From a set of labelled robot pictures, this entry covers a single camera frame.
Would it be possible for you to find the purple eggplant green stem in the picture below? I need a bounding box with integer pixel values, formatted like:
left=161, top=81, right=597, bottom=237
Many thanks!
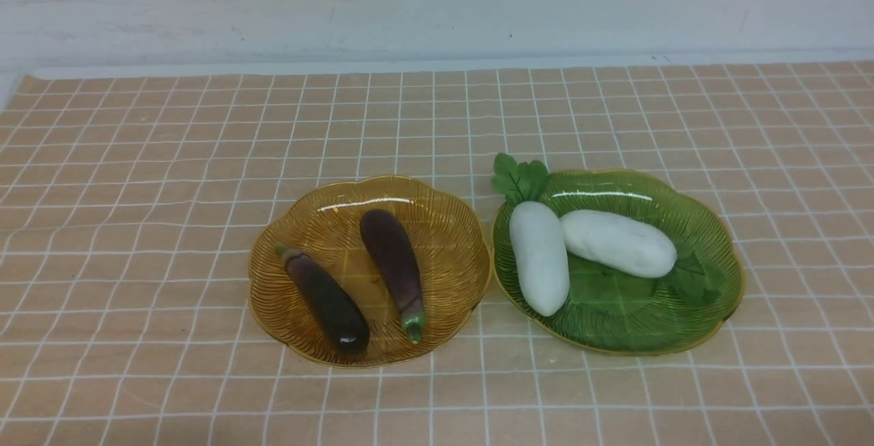
left=359, top=208, right=427, bottom=344

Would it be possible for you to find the white radish with green leaves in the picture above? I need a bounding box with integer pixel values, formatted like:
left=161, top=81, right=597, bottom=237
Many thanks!
left=491, top=152, right=570, bottom=318

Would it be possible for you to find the dark purple eggplant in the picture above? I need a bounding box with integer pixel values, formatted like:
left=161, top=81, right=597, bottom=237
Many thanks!
left=274, top=243, right=371, bottom=355

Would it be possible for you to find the amber glass plate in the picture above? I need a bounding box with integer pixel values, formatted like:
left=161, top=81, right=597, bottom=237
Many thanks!
left=249, top=176, right=494, bottom=368

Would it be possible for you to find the green glass plate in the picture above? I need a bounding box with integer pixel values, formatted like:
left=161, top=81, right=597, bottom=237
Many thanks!
left=491, top=169, right=746, bottom=356

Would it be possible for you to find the orange checkered tablecloth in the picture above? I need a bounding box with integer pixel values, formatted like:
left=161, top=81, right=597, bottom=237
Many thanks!
left=1, top=62, right=873, bottom=445

